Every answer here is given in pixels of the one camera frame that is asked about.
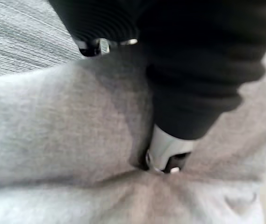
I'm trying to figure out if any light grey fabric cushion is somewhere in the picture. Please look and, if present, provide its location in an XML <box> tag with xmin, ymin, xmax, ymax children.
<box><xmin>0</xmin><ymin>42</ymin><xmax>266</xmax><ymax>224</ymax></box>

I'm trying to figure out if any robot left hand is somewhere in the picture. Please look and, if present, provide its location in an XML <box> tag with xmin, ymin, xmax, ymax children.
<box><xmin>46</xmin><ymin>0</ymin><xmax>266</xmax><ymax>175</ymax></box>

